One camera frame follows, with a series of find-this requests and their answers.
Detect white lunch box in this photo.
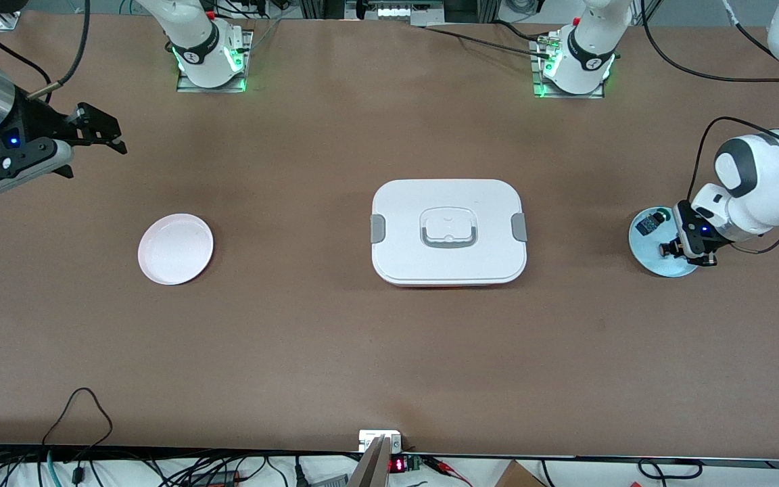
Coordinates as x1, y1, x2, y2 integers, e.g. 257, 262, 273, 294
370, 179, 528, 288

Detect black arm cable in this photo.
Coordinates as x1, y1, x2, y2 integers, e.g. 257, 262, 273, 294
0, 0, 91, 101
640, 0, 779, 255

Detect looped black cable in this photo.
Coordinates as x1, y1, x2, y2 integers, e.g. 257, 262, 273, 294
41, 388, 114, 467

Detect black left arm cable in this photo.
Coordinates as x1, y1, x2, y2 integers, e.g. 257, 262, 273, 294
640, 0, 779, 255

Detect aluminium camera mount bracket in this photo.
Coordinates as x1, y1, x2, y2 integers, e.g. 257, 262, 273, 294
349, 430, 404, 487

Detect pink round plate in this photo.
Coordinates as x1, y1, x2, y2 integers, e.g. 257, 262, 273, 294
137, 213, 215, 286

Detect silver metal equipment rack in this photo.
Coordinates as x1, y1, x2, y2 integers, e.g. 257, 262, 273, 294
346, 0, 446, 26

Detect brown cardboard box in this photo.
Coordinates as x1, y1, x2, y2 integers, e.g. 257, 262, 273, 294
494, 460, 546, 487

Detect coiled black cable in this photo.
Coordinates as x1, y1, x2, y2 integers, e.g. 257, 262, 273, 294
638, 459, 703, 480

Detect black power adapter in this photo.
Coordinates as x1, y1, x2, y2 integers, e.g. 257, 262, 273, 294
190, 470, 245, 487

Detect red black clip leads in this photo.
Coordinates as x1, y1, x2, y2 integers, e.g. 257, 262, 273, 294
423, 456, 473, 487

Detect grey lunch box handle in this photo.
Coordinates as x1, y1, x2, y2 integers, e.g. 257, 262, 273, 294
420, 206, 479, 250

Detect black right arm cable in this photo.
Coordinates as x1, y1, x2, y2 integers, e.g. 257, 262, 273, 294
0, 0, 91, 101

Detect light blue round plate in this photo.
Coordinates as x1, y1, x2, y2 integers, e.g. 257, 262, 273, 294
628, 207, 701, 278

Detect thin black cable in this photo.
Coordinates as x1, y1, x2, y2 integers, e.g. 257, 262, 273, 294
423, 26, 552, 60

